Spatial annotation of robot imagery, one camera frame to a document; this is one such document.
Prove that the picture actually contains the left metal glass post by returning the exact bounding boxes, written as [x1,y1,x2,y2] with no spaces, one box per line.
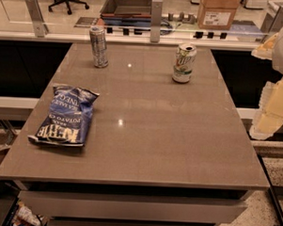
[24,0,48,37]

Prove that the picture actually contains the black office chair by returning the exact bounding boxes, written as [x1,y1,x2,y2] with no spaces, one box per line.
[48,0,89,15]

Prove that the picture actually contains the snack bags in bin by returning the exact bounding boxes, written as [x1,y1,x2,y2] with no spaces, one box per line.
[9,202,49,226]

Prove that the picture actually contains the grey drawer front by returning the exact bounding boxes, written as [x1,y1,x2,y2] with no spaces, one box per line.
[19,191,246,224]

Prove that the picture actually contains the right metal glass post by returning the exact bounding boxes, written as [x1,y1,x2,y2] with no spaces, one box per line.
[260,6,283,41]

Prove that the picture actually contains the white green 7up can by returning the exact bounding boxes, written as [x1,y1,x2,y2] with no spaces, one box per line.
[172,42,197,84]

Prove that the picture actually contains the middle metal glass post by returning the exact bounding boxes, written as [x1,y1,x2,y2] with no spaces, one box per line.
[150,0,163,43]

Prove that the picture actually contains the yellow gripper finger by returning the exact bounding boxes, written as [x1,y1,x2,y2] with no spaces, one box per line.
[249,77,283,140]
[251,33,277,60]

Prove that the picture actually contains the cardboard box with label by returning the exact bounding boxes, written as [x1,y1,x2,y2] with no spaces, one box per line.
[197,0,241,30]

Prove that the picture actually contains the metal glass post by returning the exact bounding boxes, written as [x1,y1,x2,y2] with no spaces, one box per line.
[150,0,163,43]
[260,6,283,41]
[24,0,48,37]

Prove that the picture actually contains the tall silver blue can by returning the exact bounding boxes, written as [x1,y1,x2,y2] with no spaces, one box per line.
[89,26,108,68]

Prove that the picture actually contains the blue chip bag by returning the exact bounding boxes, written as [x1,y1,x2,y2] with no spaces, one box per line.
[28,85,99,147]

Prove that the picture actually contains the open grey tray box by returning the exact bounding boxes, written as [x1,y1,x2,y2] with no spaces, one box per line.
[100,0,153,18]

